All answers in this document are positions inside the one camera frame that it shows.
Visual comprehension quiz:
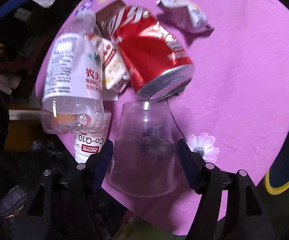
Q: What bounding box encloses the white supplement bottle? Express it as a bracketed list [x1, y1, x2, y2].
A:
[74, 109, 112, 164]

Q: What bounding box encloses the clear plastic cup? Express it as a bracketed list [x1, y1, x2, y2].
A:
[107, 101, 177, 197]

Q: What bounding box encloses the clear plastic water bottle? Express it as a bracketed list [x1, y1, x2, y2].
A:
[42, 10, 104, 134]

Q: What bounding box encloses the red white carton box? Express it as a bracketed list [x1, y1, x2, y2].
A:
[90, 34, 129, 101]

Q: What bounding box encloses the red soda can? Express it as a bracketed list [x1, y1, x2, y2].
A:
[107, 5, 195, 101]

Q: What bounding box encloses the brown plastic food tray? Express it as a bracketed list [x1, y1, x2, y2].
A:
[96, 0, 126, 38]

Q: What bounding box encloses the white snack wrapper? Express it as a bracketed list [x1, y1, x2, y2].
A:
[156, 0, 215, 34]

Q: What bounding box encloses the pink floral tablecloth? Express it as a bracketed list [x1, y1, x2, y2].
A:
[34, 0, 289, 236]

